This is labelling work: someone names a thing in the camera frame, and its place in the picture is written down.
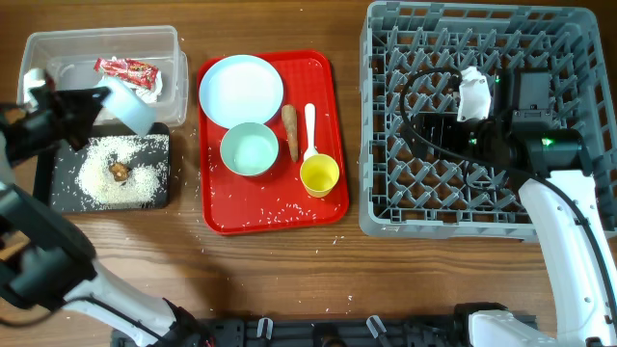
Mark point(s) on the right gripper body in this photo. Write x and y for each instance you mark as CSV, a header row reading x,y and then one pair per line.
x,y
473,138

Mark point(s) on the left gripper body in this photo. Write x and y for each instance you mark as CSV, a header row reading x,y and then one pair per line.
x,y
29,135

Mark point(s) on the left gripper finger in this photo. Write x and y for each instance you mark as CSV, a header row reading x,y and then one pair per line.
x,y
73,126
88,101

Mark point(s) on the small light blue bowl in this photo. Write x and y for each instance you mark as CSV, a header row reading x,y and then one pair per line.
x,y
123,105

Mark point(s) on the brown food scrap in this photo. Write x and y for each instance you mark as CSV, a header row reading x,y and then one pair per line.
x,y
119,171

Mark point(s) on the red snack wrapper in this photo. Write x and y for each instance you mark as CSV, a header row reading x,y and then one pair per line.
x,y
128,70

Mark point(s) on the white napkin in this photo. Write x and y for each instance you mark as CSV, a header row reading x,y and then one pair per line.
x,y
152,94

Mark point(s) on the large light blue plate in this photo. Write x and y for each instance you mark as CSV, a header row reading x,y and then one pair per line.
x,y
241,88

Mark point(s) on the mint green bowl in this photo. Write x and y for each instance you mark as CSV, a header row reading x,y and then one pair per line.
x,y
249,149

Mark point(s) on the brown carrot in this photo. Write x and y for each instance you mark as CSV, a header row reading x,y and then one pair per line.
x,y
290,123

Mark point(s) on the white plastic spoon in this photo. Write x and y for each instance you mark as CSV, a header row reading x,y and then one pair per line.
x,y
310,122

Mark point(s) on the yellow plastic cup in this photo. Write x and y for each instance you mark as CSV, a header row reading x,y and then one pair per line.
x,y
319,175

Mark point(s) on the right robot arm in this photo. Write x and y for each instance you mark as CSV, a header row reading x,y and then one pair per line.
x,y
560,201

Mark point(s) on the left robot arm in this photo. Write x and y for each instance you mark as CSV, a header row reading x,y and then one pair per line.
x,y
58,267

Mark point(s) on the grey dishwasher rack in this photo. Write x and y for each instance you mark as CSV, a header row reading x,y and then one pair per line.
x,y
407,52

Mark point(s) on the clear plastic bin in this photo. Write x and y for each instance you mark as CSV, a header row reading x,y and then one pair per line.
x,y
69,58

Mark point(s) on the black plastic tray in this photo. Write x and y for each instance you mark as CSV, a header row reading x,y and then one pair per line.
x,y
159,130

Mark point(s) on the red serving tray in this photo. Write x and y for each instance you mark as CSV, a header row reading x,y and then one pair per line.
x,y
234,204

